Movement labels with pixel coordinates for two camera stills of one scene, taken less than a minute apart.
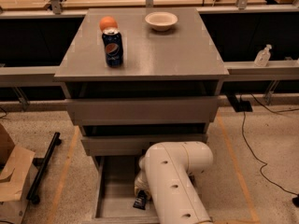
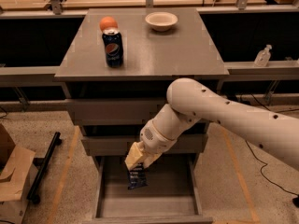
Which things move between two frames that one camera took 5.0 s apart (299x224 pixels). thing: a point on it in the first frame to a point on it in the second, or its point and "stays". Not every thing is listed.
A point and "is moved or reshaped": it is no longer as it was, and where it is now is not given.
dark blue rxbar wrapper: (140, 200) is moved or reshaped
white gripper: (140, 183) to (156, 141)
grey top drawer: (142, 110) stays
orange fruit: (107, 21) stays
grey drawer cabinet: (167, 89) stays
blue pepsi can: (112, 41) stays
